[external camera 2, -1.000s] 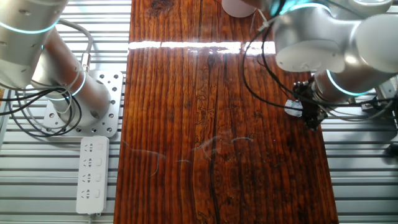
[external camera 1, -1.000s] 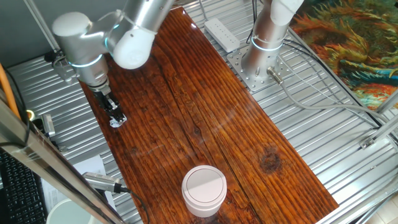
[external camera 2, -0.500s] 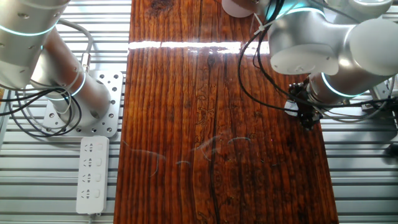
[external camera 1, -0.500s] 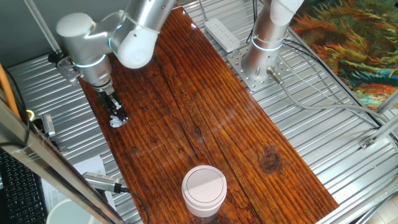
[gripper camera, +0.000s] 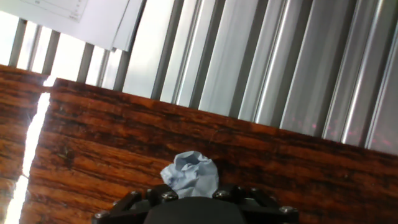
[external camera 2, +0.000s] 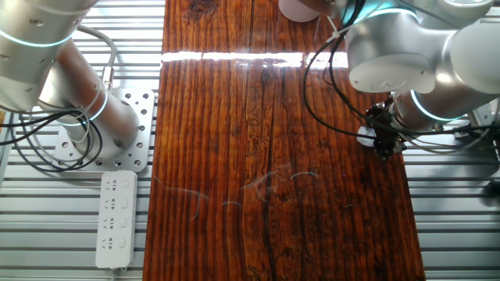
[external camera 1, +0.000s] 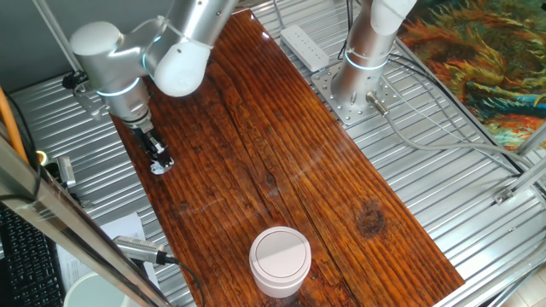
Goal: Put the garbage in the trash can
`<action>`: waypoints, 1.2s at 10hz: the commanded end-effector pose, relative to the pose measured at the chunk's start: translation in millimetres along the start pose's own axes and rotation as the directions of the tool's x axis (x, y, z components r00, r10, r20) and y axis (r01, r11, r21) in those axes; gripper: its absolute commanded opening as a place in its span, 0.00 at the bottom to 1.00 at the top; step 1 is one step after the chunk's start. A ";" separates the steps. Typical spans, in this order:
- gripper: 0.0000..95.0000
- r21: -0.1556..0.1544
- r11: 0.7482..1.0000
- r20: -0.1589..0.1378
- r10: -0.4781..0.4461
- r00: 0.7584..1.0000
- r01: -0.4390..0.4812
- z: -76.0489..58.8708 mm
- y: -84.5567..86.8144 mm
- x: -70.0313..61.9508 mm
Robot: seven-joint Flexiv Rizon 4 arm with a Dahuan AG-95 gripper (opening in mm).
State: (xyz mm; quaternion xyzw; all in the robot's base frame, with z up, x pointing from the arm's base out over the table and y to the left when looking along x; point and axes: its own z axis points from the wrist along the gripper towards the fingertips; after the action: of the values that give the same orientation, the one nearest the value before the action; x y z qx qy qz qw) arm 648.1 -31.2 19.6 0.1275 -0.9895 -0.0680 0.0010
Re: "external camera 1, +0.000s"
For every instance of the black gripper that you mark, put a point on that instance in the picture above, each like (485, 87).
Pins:
(145, 138)

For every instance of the white paper ball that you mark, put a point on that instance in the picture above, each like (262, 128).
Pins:
(162, 169)

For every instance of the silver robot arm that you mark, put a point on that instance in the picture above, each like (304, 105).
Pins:
(123, 55)

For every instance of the printed paper sheet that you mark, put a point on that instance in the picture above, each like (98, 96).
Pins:
(123, 228)

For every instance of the orange pole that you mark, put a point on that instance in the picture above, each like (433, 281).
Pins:
(10, 123)

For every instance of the white plastic cup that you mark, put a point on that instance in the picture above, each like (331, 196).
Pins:
(279, 260)

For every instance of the black keyboard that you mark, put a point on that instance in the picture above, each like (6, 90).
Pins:
(30, 264)

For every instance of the white power strip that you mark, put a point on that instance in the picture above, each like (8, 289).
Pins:
(303, 47)

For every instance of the colourful painted cloth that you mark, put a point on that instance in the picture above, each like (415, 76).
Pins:
(482, 64)

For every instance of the ribbed silver camera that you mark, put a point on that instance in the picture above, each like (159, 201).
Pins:
(138, 249)

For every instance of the grey mounted camera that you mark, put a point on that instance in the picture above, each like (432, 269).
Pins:
(67, 170)

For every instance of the shiny metal frame beam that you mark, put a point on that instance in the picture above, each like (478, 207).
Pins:
(64, 221)

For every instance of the aluminium frame post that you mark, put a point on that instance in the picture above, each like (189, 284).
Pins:
(53, 30)

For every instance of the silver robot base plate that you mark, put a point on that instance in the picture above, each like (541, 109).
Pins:
(341, 106)

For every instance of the aluminium diagonal frame strut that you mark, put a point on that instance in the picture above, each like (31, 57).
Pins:
(522, 175)

